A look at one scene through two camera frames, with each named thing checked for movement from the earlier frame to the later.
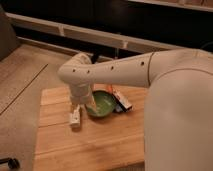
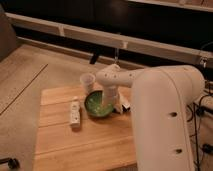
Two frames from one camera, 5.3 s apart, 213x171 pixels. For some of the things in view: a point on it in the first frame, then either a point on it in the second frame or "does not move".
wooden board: (109, 143) does not move
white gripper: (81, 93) to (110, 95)
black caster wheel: (12, 163) does not move
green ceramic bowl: (105, 104) does not move
